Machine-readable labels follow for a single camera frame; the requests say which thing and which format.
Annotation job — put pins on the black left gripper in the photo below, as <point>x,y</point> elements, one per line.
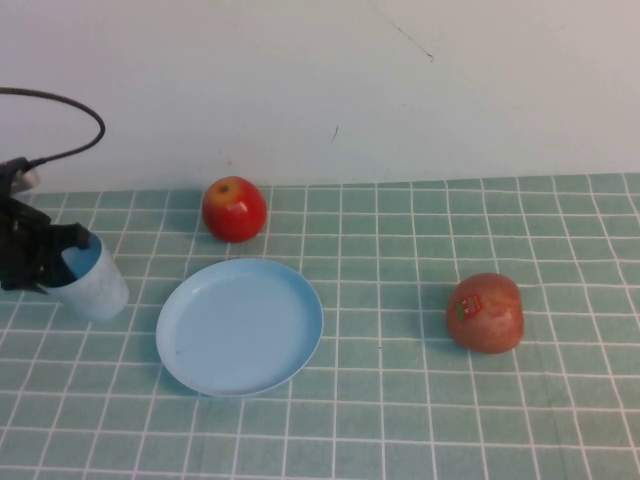
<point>20,240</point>

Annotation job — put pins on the dull red apple with sticker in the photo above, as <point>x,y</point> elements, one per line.
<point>487,317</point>

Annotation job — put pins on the shiny red yellow apple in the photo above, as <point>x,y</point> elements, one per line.
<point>235,212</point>

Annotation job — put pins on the green checkered tablecloth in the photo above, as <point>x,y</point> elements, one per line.
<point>380,400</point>

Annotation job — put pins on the light blue plastic plate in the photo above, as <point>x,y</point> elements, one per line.
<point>240,327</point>

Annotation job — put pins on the light blue plastic cup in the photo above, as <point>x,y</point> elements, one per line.
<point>100,290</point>

